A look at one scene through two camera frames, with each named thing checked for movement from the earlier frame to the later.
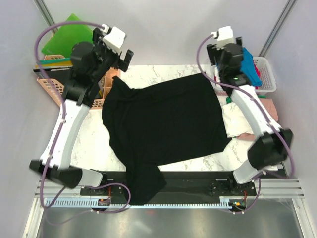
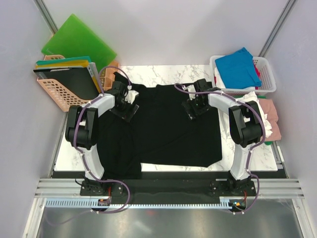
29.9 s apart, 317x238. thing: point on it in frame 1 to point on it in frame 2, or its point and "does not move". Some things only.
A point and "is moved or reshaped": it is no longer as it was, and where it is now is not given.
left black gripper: x=98 y=44 to x=126 y=115
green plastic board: x=66 y=36 does not move
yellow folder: x=55 y=64 does not move
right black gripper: x=213 y=53 to x=188 y=104
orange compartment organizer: x=107 y=80 does not move
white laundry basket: x=267 y=71 does not move
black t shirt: x=152 y=124 is moved or reshaped
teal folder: x=55 y=60 does not move
